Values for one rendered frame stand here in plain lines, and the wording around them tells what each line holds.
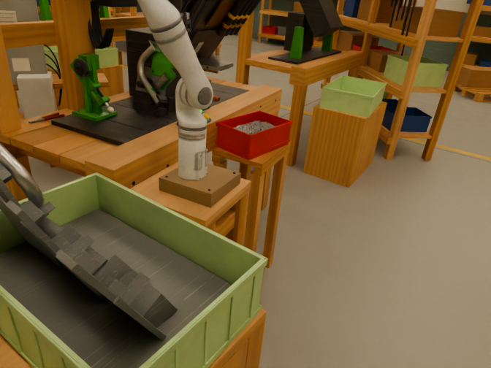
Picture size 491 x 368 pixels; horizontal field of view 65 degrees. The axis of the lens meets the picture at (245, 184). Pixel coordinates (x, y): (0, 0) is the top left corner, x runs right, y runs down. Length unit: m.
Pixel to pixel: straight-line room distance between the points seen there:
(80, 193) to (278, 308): 1.27
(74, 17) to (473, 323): 2.47
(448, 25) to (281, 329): 3.14
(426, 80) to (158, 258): 3.53
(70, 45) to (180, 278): 1.31
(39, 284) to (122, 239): 0.23
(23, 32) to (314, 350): 1.90
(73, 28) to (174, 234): 1.22
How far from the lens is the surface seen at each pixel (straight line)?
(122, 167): 1.41
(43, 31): 2.00
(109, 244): 1.11
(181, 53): 1.14
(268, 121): 1.97
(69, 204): 1.21
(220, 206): 1.25
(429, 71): 4.18
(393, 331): 2.20
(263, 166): 1.70
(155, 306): 0.83
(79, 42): 2.01
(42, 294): 1.00
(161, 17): 1.10
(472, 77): 7.97
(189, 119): 1.24
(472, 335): 2.39
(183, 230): 1.00
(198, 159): 1.27
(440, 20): 4.12
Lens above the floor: 1.50
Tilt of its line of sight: 28 degrees down
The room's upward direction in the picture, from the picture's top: 5 degrees clockwise
